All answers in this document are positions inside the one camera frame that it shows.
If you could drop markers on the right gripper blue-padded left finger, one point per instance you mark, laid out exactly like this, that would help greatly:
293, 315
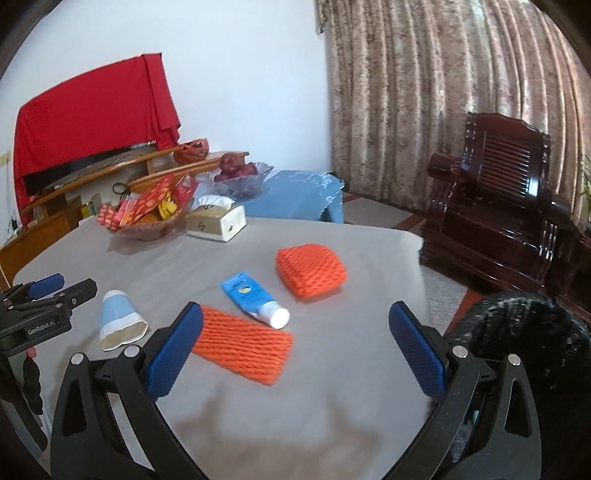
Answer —
86, 442

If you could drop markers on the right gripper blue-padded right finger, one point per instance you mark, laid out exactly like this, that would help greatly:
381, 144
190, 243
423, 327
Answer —
484, 423

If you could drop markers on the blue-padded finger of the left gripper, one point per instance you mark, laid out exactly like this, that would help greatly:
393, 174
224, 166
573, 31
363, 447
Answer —
66, 298
33, 291

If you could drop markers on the light blue paper cup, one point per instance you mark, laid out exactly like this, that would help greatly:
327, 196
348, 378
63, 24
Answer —
121, 324

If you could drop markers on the orange foam net square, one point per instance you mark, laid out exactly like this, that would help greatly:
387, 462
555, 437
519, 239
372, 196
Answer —
310, 270

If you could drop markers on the blue cream tube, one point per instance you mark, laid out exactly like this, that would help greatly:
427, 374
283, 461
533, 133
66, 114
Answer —
255, 301

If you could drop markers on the orange foam net sleeve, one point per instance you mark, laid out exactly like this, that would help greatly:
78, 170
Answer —
243, 347

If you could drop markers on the black trash bin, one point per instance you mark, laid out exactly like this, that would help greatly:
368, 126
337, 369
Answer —
555, 348

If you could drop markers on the black television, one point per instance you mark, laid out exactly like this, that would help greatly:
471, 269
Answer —
37, 182

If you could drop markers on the glass bowl of red snacks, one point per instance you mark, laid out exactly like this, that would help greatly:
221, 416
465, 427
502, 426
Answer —
153, 214

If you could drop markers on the grey tablecloth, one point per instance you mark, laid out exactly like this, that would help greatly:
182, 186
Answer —
296, 374

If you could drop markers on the wooden tv cabinet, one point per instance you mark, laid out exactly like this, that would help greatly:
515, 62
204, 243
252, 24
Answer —
57, 215

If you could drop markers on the dark wooden armchair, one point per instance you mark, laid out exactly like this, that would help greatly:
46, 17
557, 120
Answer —
492, 212

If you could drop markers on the tissue box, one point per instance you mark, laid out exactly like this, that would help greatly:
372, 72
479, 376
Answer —
216, 218

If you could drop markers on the red basket on cabinet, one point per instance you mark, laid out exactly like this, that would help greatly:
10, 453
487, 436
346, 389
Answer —
192, 152

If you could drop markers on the red cloth over television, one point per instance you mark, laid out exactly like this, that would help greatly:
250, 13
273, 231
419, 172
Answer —
108, 108

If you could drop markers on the glass bowl of apples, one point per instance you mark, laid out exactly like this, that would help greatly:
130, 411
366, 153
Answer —
234, 178

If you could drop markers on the blue tablecloth side table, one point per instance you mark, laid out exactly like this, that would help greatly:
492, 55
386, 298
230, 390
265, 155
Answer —
301, 195

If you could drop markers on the potted green plant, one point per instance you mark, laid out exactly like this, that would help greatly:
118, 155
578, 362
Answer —
586, 184

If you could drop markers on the floral beige curtain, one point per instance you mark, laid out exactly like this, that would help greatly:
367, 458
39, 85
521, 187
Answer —
406, 74

